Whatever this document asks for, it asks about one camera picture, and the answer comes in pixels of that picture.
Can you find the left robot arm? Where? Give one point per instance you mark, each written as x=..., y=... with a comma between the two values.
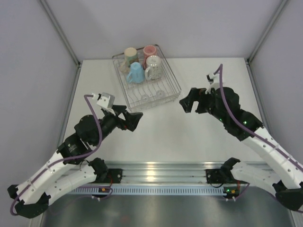
x=34, y=196

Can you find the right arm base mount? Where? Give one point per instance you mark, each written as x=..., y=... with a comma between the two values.
x=220, y=176

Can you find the cream floral mug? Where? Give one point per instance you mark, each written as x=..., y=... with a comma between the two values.
x=130, y=56

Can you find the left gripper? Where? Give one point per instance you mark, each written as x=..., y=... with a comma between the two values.
x=131, y=119

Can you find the pink patterned mug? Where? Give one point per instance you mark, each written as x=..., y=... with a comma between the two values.
x=148, y=51

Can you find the slotted cable duct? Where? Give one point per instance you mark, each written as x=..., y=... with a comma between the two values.
x=149, y=190

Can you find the wire dish rack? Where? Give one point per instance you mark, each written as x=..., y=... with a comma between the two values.
x=133, y=92

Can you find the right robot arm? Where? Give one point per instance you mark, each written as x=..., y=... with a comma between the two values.
x=286, y=184

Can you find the aluminium frame post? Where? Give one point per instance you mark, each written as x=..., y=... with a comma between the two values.
x=268, y=29
x=46, y=7

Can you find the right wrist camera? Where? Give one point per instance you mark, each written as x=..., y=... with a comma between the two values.
x=214, y=81

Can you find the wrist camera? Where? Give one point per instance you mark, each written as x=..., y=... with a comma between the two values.
x=214, y=81
x=105, y=101

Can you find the light blue mug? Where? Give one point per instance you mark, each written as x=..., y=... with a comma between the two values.
x=136, y=74

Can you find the clear glass tumbler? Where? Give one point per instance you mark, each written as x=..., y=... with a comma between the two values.
x=145, y=98
x=160, y=94

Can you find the aluminium frame post right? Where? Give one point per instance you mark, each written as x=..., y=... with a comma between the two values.
x=268, y=29

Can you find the aluminium frame post left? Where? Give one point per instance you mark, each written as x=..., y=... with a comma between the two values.
x=46, y=7

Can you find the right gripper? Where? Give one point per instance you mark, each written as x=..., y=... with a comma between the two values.
x=194, y=93

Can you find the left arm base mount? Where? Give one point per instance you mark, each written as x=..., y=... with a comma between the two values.
x=109, y=175

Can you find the white mug orange interior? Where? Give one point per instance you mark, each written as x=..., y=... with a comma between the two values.
x=153, y=69

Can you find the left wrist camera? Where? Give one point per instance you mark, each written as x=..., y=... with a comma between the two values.
x=105, y=101

